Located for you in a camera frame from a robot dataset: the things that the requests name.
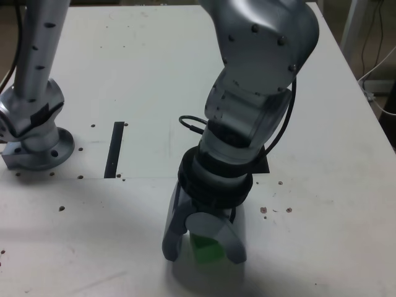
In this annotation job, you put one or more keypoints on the black tape strip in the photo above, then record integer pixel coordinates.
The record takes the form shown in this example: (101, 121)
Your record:
(114, 148)

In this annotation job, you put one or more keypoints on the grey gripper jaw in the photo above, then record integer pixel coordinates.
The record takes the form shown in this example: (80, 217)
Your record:
(173, 229)
(204, 224)

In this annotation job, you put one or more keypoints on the green cube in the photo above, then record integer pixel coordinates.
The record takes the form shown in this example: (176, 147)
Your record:
(207, 250)

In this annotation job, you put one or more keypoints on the black tape square outline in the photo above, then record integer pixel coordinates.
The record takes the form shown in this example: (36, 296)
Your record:
(263, 167)

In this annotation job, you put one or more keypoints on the white metal post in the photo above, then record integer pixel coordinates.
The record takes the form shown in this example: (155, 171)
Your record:
(351, 28)

